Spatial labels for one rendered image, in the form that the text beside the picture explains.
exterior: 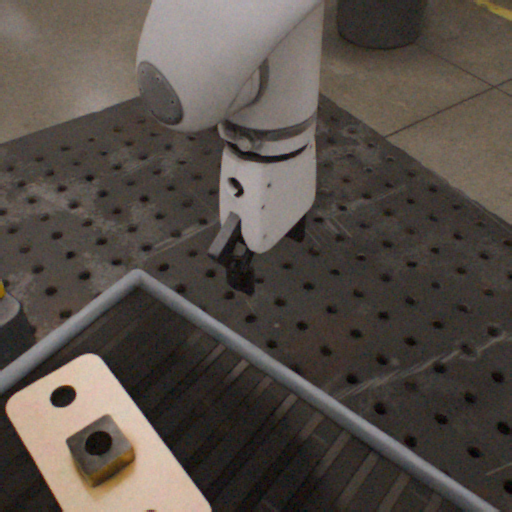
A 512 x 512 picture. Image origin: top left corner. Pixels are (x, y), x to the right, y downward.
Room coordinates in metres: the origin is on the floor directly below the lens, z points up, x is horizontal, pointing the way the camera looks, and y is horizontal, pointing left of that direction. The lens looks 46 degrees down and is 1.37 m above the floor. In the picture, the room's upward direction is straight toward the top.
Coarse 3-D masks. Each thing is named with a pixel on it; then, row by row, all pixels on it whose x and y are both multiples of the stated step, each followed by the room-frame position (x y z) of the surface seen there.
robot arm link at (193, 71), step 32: (160, 0) 0.37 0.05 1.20; (192, 0) 0.35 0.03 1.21; (224, 0) 0.34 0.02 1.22; (256, 0) 0.34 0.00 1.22; (288, 0) 0.34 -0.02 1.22; (320, 0) 0.34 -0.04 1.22; (160, 32) 0.36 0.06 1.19; (192, 32) 0.35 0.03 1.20; (224, 32) 0.34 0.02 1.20; (256, 32) 0.33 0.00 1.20; (288, 32) 0.34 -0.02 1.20; (160, 64) 0.36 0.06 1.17; (192, 64) 0.35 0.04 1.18; (224, 64) 0.34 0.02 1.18; (256, 64) 0.34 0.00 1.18; (160, 96) 0.37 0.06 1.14; (192, 96) 0.35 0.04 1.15; (224, 96) 0.35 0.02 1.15; (256, 96) 0.39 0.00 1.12; (192, 128) 0.36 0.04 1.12
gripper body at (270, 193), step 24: (312, 144) 0.47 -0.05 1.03; (240, 168) 0.42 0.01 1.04; (264, 168) 0.41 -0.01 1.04; (288, 168) 0.43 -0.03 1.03; (312, 168) 0.47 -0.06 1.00; (240, 192) 0.42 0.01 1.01; (264, 192) 0.41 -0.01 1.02; (288, 192) 0.43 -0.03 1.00; (312, 192) 0.47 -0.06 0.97; (240, 216) 0.41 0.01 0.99; (264, 216) 0.41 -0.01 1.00; (288, 216) 0.43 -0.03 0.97; (264, 240) 0.41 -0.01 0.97
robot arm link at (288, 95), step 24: (312, 24) 0.43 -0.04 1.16; (288, 48) 0.41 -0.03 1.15; (312, 48) 0.43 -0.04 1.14; (264, 72) 0.40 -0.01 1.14; (288, 72) 0.41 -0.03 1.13; (312, 72) 0.43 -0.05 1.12; (264, 96) 0.40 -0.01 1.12; (288, 96) 0.42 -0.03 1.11; (312, 96) 0.43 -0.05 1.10; (240, 120) 0.42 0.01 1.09; (264, 120) 0.41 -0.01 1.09; (288, 120) 0.42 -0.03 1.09
